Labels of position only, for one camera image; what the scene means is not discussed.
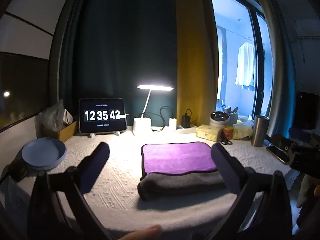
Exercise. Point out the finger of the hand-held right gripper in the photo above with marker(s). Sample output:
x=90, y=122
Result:
x=278, y=153
x=283, y=141

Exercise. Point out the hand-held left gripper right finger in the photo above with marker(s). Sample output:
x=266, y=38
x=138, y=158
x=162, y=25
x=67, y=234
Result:
x=225, y=170

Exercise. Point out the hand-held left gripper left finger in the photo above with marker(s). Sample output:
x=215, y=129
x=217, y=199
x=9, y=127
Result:
x=96, y=163

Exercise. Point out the dark grey towel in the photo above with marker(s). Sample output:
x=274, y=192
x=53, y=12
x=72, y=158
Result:
x=180, y=183

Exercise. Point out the purple towel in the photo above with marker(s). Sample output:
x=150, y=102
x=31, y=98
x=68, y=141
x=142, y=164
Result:
x=177, y=157

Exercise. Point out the person's left hand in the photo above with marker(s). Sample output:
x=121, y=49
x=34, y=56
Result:
x=142, y=233

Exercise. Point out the steel tumbler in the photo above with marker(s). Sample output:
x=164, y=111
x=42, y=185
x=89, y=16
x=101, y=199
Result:
x=260, y=131

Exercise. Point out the white textured tablecloth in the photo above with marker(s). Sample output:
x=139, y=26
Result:
x=122, y=170

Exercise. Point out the white tablet stand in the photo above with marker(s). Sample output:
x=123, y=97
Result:
x=93, y=135

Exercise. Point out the black scissors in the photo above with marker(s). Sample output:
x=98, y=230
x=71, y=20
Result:
x=226, y=140

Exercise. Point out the orange small packet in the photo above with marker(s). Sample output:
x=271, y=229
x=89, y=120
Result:
x=228, y=131

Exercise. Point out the yellow tissue pack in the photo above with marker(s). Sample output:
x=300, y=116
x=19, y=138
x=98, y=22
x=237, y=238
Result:
x=208, y=132

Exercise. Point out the pale yellow packet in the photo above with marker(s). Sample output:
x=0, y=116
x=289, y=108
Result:
x=242, y=129

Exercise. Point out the cardboard box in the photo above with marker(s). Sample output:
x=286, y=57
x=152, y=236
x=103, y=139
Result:
x=67, y=130

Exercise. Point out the tablet showing clock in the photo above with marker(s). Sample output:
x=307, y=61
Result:
x=102, y=115

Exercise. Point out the grey utensil cup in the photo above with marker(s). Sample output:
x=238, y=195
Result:
x=233, y=117

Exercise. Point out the white bowl with lid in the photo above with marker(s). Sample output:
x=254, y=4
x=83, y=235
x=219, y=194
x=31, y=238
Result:
x=219, y=116

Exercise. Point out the blue plate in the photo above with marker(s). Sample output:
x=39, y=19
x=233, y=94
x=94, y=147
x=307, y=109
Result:
x=42, y=153

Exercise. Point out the white power strip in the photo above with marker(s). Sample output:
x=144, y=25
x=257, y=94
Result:
x=186, y=130

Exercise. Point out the teal curtain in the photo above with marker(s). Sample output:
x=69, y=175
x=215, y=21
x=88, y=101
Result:
x=290, y=80

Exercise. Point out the black power adapter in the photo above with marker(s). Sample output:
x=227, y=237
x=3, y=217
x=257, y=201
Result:
x=186, y=121

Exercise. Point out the grey plastic bag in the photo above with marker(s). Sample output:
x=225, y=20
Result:
x=50, y=118

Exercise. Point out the white charger block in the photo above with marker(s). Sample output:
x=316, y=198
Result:
x=172, y=123

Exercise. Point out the black round object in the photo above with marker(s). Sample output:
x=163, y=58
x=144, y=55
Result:
x=18, y=171

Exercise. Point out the white desk lamp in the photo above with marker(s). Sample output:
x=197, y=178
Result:
x=150, y=105

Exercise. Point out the white hanging shirt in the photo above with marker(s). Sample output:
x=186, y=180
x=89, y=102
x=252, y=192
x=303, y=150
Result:
x=246, y=65

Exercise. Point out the yellow curtain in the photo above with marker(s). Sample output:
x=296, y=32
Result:
x=195, y=55

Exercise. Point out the dark green curtain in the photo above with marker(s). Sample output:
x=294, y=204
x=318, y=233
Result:
x=120, y=45

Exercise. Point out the window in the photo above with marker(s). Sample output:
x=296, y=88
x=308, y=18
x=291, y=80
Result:
x=237, y=25

